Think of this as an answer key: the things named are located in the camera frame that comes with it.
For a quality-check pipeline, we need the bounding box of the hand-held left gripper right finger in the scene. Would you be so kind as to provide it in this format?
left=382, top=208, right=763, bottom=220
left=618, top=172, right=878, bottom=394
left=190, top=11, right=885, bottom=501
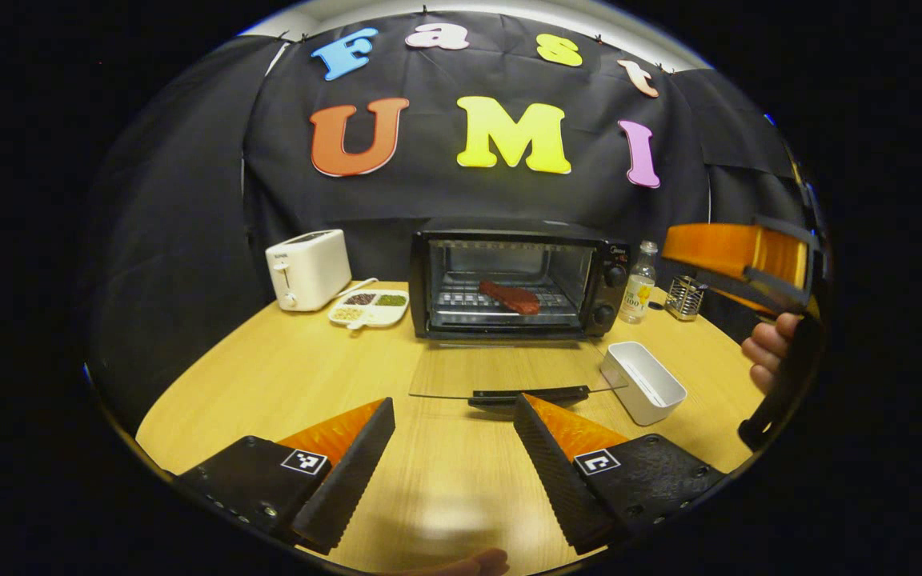
left=513, top=393, right=728, bottom=556

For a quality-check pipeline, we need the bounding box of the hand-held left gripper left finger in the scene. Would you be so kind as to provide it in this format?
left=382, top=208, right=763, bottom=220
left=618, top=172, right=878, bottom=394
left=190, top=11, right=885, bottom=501
left=175, top=397, right=397, bottom=555

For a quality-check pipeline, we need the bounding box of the red meat piece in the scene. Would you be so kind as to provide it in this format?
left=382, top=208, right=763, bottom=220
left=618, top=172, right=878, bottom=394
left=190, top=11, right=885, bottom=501
left=478, top=278, right=543, bottom=316

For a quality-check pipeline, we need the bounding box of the black electric oven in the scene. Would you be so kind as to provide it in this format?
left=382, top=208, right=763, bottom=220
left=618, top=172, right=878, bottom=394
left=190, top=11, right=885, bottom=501
left=407, top=217, right=632, bottom=410

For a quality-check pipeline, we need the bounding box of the clear glass bottle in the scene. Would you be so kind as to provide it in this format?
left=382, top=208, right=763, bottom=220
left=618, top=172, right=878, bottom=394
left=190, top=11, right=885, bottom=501
left=619, top=240, right=659, bottom=326

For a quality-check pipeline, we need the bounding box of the white rectangular container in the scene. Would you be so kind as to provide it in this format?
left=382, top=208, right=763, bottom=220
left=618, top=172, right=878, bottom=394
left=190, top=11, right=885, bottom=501
left=599, top=341, right=688, bottom=427

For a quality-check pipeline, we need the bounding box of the white divided dish with grains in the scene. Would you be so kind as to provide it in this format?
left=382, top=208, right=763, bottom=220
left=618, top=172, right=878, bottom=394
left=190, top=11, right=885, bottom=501
left=327, top=288, right=411, bottom=330

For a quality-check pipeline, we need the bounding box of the white toaster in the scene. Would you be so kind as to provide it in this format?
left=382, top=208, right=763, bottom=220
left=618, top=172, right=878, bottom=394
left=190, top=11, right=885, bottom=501
left=264, top=229, right=353, bottom=313

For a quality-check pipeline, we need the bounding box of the black backdrop cloth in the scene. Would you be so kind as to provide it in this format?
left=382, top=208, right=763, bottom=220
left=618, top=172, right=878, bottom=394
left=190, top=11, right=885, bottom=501
left=85, top=10, right=818, bottom=437

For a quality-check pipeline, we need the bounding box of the wire mesh utensil holder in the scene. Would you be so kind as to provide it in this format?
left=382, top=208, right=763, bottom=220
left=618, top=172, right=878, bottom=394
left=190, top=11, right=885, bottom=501
left=663, top=274, right=707, bottom=322

